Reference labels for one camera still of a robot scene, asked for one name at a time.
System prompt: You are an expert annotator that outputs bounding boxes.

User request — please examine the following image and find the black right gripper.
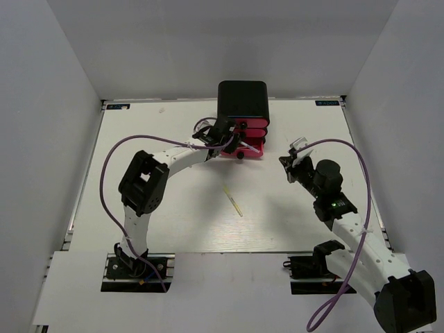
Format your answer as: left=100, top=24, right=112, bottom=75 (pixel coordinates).
left=280, top=155, right=324, bottom=199

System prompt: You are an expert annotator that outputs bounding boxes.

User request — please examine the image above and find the pink bottom drawer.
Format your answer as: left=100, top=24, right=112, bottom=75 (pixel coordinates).
left=221, top=137, right=265, bottom=160

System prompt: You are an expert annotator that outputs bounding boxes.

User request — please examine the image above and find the pink drawer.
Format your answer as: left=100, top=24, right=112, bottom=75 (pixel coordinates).
left=234, top=117, right=269, bottom=129
left=239, top=128, right=268, bottom=138
left=221, top=137, right=265, bottom=160

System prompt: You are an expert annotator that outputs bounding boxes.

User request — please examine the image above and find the blue thin pen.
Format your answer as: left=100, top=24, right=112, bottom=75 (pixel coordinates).
left=239, top=141, right=260, bottom=153

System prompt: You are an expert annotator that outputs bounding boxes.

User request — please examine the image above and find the pink top drawer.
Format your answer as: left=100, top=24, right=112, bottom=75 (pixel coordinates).
left=234, top=117, right=269, bottom=129

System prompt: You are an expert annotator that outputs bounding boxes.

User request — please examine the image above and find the yellow thin pen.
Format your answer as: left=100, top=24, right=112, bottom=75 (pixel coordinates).
left=223, top=186, right=243, bottom=217

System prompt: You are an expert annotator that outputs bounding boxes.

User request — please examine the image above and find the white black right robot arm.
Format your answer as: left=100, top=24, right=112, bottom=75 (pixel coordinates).
left=279, top=154, right=437, bottom=332

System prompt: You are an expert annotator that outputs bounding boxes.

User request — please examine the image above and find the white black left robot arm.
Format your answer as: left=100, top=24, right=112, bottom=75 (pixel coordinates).
left=114, top=116, right=241, bottom=277

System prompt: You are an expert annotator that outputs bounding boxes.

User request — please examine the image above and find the black drawer cabinet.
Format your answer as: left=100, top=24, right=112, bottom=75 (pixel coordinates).
left=216, top=80, right=270, bottom=124

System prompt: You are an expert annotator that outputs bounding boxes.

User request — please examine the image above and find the right table logo sticker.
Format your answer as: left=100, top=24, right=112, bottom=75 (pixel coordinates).
left=315, top=100, right=341, bottom=106

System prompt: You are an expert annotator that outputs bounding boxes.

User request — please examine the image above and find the table logo sticker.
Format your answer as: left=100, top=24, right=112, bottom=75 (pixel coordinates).
left=106, top=103, right=130, bottom=110
left=315, top=100, right=341, bottom=106

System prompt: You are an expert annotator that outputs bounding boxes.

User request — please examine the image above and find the left table logo sticker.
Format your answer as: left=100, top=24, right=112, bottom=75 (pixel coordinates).
left=106, top=103, right=130, bottom=110

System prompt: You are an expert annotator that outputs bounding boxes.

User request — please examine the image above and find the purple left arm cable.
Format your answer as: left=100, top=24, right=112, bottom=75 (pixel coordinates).
left=99, top=117, right=240, bottom=291

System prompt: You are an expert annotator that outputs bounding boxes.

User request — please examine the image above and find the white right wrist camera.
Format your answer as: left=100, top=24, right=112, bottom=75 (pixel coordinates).
left=288, top=137, right=313, bottom=167

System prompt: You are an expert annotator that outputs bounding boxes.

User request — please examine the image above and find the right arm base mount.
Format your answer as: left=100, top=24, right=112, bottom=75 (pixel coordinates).
left=282, top=255, right=343, bottom=296

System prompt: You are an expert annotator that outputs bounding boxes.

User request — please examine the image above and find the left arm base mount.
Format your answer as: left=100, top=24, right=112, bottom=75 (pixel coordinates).
left=101, top=254, right=175, bottom=293

